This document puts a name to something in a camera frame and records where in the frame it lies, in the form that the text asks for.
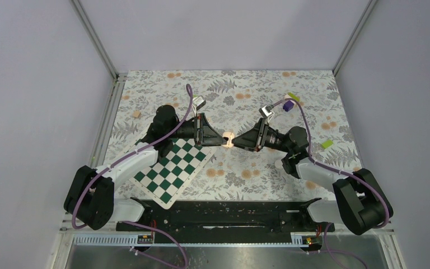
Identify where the lime green block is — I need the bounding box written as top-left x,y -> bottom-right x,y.
288,92 -> 300,101
321,140 -> 334,149

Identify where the lime green block right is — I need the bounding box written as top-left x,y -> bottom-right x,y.
321,140 -> 334,149

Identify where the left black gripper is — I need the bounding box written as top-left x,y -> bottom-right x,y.
168,113 -> 227,147

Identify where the floral patterned table mat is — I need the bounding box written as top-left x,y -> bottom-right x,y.
104,70 -> 362,201

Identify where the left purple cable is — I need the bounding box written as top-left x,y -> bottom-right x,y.
71,84 -> 194,269

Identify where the lime green block far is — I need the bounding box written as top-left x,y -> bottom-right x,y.
288,92 -> 300,101

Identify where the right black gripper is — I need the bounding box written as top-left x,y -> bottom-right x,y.
230,118 -> 293,154

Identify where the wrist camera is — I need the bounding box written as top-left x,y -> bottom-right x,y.
259,105 -> 275,123
192,96 -> 206,112

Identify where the tan wooden block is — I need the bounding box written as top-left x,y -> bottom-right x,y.
132,110 -> 141,118

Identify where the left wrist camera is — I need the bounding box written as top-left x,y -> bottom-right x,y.
192,96 -> 206,112

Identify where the beige earbud charging case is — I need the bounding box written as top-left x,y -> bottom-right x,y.
222,131 -> 235,149

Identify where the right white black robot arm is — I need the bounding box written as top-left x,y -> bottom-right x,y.
232,119 -> 394,235

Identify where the green white chessboard mat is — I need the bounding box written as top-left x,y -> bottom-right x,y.
129,139 -> 216,210

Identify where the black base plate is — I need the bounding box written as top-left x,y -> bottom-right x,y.
78,200 -> 373,245

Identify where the purple block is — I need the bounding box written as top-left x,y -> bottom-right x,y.
283,100 -> 296,112

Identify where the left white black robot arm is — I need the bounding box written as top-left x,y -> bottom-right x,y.
64,105 -> 227,230

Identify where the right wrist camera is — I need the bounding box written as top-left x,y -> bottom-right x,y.
259,105 -> 275,123

